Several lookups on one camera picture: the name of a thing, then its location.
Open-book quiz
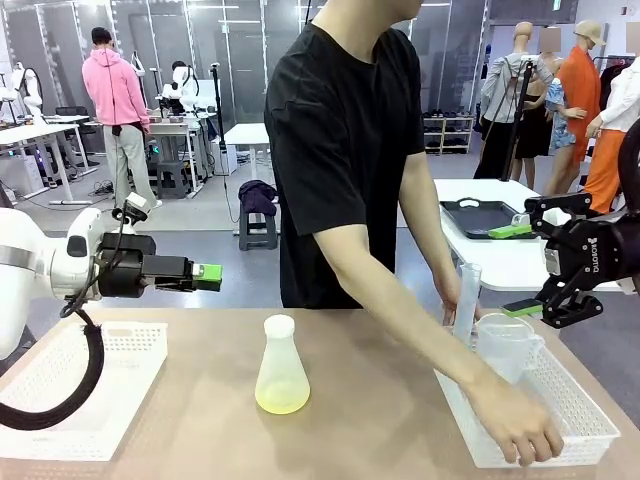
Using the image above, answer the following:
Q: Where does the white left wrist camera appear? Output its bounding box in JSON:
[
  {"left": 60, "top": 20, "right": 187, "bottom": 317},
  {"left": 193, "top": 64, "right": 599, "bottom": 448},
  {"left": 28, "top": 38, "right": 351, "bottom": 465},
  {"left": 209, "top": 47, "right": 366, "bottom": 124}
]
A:
[{"left": 121, "top": 192, "right": 151, "bottom": 225}]

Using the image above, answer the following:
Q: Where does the white side table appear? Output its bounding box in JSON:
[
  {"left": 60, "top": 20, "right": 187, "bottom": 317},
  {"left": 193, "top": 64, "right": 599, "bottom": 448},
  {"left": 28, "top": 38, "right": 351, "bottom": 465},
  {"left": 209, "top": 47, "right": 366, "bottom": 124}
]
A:
[{"left": 432, "top": 178, "right": 626, "bottom": 293}]

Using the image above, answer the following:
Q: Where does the small white standing table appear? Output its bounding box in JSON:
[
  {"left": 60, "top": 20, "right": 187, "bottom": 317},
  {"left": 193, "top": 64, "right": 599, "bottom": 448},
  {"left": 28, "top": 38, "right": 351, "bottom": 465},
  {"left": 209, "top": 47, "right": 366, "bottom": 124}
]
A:
[{"left": 223, "top": 122, "right": 274, "bottom": 181}]

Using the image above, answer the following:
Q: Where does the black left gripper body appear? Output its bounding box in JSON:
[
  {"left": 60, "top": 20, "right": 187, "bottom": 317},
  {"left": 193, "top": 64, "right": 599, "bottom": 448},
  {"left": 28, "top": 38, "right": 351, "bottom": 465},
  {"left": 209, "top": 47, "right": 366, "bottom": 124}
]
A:
[{"left": 97, "top": 233, "right": 157, "bottom": 297}]

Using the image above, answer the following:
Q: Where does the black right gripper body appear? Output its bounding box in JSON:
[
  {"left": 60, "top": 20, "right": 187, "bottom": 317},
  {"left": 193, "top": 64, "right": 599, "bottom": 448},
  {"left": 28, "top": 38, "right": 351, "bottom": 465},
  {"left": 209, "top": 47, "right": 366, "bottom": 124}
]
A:
[{"left": 543, "top": 212, "right": 640, "bottom": 292}]

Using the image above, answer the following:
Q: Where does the long white desk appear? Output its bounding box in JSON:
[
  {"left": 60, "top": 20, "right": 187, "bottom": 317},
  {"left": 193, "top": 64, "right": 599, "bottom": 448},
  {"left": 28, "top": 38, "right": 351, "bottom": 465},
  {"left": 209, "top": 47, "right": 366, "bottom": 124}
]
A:
[{"left": 0, "top": 123, "right": 95, "bottom": 207}]

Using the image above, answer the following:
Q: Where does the clear plastic graduated cylinder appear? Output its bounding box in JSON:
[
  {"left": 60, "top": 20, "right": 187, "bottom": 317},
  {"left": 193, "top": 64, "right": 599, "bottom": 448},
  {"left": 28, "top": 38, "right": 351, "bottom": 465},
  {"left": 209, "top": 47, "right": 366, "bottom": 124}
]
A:
[{"left": 451, "top": 262, "right": 483, "bottom": 347}]

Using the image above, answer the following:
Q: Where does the person's right forearm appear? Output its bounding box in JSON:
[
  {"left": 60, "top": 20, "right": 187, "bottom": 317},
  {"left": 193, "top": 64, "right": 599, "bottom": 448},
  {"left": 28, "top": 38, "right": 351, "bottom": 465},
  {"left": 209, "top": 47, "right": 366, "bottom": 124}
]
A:
[{"left": 324, "top": 244, "right": 501, "bottom": 416}]

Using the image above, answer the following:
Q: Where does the mannequin in black dress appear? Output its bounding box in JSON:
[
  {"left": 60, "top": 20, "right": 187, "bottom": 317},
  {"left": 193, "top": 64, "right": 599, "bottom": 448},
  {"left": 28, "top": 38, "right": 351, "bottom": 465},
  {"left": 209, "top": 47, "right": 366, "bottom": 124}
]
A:
[{"left": 513, "top": 25, "right": 564, "bottom": 190}]

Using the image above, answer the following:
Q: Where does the white round flask cap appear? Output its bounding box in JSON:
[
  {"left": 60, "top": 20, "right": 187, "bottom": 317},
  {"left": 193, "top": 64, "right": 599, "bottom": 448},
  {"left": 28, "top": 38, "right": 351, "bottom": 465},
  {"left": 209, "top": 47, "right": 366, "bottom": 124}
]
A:
[{"left": 263, "top": 314, "right": 296, "bottom": 339}]

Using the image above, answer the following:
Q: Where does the mannequin in blue floral dress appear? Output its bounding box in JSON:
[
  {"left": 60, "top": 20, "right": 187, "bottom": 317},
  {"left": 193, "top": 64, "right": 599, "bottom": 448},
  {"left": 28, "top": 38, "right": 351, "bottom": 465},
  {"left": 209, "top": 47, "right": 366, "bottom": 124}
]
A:
[{"left": 544, "top": 77, "right": 587, "bottom": 151}]

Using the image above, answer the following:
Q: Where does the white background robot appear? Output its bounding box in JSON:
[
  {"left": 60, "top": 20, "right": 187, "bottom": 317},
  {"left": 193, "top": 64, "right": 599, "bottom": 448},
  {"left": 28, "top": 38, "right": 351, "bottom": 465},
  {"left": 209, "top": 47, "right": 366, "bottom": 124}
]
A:
[
  {"left": 9, "top": 63, "right": 46, "bottom": 126},
  {"left": 159, "top": 60, "right": 202, "bottom": 115}
]

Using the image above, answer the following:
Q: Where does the black sleeved left arm cable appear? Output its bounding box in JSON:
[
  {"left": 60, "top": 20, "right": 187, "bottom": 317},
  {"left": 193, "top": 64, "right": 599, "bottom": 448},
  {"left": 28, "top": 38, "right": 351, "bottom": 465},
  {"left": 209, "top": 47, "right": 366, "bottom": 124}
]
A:
[{"left": 0, "top": 299, "right": 106, "bottom": 432}]

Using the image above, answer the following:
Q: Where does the mannequin in orange with hat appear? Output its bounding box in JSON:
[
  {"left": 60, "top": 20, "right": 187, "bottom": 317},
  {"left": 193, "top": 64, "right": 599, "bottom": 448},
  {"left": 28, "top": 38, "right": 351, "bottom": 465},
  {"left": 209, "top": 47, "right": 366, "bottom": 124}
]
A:
[{"left": 543, "top": 19, "right": 607, "bottom": 204}]

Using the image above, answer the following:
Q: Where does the person's left forearm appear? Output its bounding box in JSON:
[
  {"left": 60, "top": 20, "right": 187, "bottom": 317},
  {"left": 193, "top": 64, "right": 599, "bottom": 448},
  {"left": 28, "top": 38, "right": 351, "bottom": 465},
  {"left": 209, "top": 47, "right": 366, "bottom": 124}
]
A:
[{"left": 407, "top": 204, "right": 464, "bottom": 299}]

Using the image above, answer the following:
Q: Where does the frosted plastic conical flask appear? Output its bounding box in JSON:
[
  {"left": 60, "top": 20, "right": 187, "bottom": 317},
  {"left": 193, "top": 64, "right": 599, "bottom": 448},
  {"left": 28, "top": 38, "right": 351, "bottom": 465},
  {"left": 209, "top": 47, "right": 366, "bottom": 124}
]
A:
[{"left": 254, "top": 327, "right": 312, "bottom": 416}]

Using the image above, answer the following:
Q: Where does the person's left hand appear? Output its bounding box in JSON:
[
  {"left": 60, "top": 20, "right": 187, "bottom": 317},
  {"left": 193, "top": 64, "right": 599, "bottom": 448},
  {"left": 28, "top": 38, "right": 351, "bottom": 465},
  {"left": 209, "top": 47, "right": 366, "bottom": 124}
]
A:
[{"left": 439, "top": 287, "right": 482, "bottom": 330}]

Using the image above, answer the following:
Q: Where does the black plastic tray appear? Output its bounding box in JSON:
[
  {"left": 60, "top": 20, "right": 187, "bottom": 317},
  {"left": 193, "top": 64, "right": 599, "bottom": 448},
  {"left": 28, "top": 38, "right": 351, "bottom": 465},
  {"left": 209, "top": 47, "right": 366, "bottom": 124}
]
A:
[{"left": 438, "top": 198, "right": 540, "bottom": 241}]

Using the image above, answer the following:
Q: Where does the black pole stand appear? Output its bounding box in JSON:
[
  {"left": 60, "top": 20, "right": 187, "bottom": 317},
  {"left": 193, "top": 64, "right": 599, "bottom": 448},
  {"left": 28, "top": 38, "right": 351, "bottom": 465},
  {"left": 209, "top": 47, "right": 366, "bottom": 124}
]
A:
[{"left": 209, "top": 62, "right": 230, "bottom": 177}]

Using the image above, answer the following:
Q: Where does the mannequin in grey jacket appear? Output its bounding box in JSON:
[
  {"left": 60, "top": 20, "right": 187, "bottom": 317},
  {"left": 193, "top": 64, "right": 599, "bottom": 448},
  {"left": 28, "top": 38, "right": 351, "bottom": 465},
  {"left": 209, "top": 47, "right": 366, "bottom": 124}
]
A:
[{"left": 473, "top": 22, "right": 555, "bottom": 181}]

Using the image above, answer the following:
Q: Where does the white perforated plastic basket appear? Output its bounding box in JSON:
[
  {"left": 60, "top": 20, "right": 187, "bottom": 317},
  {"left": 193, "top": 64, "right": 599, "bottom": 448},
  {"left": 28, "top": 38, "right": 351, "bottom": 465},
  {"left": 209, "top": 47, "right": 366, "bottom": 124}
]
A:
[
  {"left": 0, "top": 322, "right": 169, "bottom": 462},
  {"left": 432, "top": 344, "right": 622, "bottom": 470}
]

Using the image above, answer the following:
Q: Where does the grey plastic step stool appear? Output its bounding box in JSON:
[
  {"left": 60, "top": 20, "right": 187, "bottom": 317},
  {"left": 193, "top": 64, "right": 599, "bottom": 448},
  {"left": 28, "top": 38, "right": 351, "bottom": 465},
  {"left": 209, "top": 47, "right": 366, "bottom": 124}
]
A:
[
  {"left": 156, "top": 160, "right": 190, "bottom": 200},
  {"left": 238, "top": 199, "right": 281, "bottom": 252}
]

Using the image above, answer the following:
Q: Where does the mannequin with orange trousers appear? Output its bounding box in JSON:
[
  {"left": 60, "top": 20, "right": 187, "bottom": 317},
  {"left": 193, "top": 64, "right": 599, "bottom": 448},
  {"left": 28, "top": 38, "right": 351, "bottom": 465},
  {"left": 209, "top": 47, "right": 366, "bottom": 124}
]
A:
[{"left": 581, "top": 55, "right": 640, "bottom": 216}]

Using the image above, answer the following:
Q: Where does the person in pink hoodie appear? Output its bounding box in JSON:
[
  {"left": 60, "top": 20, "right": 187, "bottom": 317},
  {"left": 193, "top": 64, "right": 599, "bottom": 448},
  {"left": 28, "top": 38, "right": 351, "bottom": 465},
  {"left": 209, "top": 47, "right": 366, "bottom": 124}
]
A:
[{"left": 81, "top": 27, "right": 164, "bottom": 210}]

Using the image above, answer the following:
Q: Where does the wooden shoe rack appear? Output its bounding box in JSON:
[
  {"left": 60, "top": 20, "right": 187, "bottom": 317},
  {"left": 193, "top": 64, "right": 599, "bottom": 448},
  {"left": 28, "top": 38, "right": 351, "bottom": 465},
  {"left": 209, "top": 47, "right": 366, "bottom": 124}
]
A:
[{"left": 422, "top": 114, "right": 476, "bottom": 156}]

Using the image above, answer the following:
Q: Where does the person's right hand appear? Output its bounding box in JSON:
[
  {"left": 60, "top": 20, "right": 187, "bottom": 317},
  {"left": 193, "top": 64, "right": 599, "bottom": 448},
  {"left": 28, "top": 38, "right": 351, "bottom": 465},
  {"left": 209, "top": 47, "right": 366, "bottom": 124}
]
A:
[{"left": 467, "top": 378, "right": 566, "bottom": 468}]

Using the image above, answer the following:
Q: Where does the dark purple cloth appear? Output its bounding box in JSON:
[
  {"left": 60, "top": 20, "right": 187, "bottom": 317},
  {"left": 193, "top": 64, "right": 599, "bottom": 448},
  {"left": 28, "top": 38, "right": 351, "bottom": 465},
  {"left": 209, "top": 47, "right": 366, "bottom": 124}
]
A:
[{"left": 238, "top": 179, "right": 279, "bottom": 218}]

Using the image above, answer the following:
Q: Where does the person in black t-shirt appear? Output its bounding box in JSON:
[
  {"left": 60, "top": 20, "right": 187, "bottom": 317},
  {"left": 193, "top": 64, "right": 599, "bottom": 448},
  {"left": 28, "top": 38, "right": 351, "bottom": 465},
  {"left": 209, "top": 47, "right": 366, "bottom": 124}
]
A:
[{"left": 263, "top": 0, "right": 427, "bottom": 310}]

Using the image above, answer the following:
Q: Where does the white equipment workbench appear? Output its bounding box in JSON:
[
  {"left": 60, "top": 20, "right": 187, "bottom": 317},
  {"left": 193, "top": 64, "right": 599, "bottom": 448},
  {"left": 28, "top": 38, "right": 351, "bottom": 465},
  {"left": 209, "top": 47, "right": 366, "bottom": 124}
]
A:
[{"left": 84, "top": 115, "right": 211, "bottom": 197}]

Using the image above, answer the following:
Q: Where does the black office chair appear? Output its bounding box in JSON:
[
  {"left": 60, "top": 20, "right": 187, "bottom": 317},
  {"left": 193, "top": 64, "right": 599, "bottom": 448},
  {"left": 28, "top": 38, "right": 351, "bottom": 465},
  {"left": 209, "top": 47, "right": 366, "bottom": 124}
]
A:
[{"left": 53, "top": 105, "right": 100, "bottom": 169}]

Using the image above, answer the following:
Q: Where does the clear plastic handled beaker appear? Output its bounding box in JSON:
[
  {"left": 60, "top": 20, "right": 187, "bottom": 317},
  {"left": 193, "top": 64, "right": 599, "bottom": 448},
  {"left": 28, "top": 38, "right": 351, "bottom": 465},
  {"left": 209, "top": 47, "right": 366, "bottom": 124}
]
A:
[{"left": 472, "top": 312, "right": 545, "bottom": 387}]

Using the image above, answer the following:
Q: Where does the black tripod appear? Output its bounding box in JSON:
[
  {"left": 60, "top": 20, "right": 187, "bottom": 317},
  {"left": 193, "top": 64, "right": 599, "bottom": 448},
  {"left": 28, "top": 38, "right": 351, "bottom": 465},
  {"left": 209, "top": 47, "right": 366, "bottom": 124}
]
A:
[{"left": 499, "top": 54, "right": 540, "bottom": 182}]

